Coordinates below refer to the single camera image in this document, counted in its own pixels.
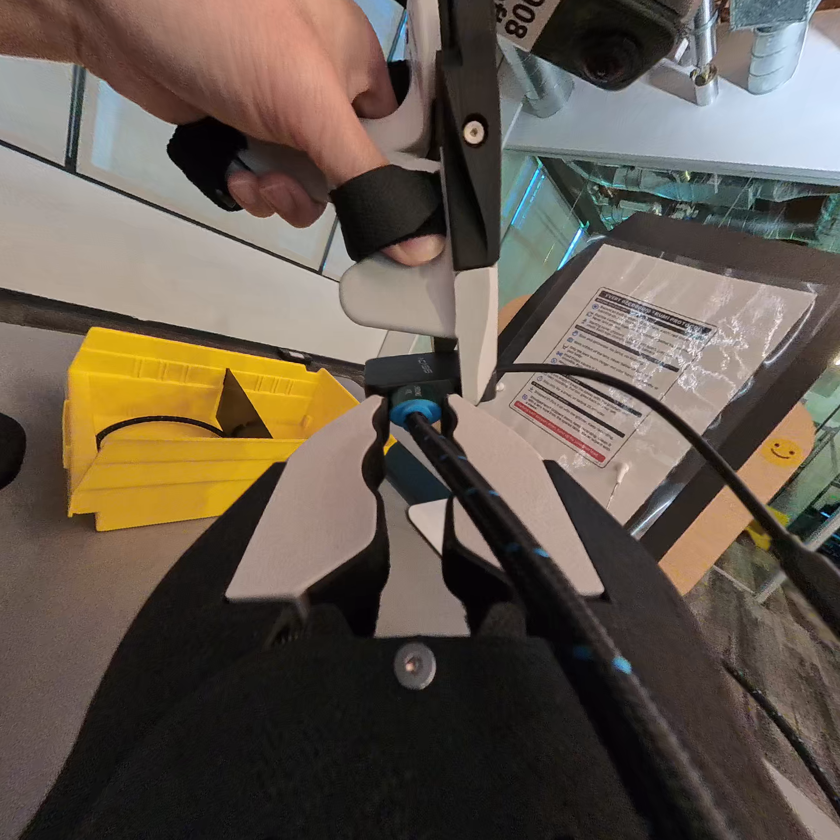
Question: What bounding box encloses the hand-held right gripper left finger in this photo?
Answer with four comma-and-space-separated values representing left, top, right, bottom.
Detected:
226, 395, 395, 641

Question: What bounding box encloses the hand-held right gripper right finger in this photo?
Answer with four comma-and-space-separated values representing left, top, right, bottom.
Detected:
433, 395, 606, 634

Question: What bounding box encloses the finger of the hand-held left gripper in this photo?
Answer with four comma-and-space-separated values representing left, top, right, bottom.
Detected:
453, 266, 501, 406

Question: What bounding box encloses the black braided hdmi cable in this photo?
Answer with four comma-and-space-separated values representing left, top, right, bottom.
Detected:
387, 384, 729, 840

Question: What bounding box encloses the black adapter box with cable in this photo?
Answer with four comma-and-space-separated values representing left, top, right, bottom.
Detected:
364, 351, 840, 647

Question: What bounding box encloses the person's left hand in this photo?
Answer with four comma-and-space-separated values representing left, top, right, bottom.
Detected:
0, 0, 447, 266

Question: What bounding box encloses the metal cylinder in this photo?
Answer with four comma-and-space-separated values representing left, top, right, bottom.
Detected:
518, 46, 576, 119

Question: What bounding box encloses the yellow plastic bin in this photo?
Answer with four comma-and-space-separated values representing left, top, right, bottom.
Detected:
63, 327, 396, 532

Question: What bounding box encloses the wooden board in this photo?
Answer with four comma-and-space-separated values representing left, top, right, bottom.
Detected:
656, 400, 818, 595

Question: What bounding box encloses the white shelf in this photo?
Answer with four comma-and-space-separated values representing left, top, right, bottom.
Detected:
502, 26, 840, 188

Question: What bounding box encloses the black sign board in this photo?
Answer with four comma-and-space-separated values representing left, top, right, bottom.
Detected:
495, 213, 840, 559

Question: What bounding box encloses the laminated instruction sheet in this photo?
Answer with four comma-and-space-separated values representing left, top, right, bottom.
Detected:
508, 243, 820, 526

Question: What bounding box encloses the black rounded object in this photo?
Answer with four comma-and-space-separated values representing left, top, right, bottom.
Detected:
0, 413, 27, 490

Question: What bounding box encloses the metal clamp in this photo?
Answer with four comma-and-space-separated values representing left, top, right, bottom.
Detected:
682, 0, 821, 107

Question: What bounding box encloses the black cable in bin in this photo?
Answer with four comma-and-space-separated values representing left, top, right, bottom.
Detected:
95, 415, 227, 454

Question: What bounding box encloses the thin black cable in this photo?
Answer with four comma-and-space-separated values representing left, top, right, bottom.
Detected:
722, 656, 840, 809

